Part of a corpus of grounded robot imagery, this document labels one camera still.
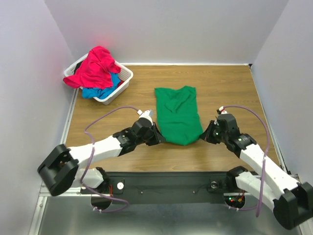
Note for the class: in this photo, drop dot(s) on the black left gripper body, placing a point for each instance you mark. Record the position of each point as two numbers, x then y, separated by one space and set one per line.
150 138

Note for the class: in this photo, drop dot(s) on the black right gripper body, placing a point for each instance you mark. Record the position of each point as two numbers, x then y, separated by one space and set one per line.
209 132

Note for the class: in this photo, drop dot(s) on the green t shirt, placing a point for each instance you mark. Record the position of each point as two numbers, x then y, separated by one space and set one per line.
177 115

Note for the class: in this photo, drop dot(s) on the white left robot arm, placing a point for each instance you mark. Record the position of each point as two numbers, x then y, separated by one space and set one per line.
69 167

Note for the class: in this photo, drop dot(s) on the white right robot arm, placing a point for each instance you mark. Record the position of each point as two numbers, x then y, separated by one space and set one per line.
290 201

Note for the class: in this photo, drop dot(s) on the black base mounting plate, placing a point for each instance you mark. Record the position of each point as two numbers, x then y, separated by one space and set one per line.
167 187

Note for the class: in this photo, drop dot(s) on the blue t shirt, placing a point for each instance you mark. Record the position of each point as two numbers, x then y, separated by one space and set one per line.
102 93

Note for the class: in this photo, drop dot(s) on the red t shirt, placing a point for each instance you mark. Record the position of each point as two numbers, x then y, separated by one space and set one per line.
94 72

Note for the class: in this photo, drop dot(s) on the aluminium frame rail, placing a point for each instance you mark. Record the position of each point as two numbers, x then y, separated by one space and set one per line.
41 204

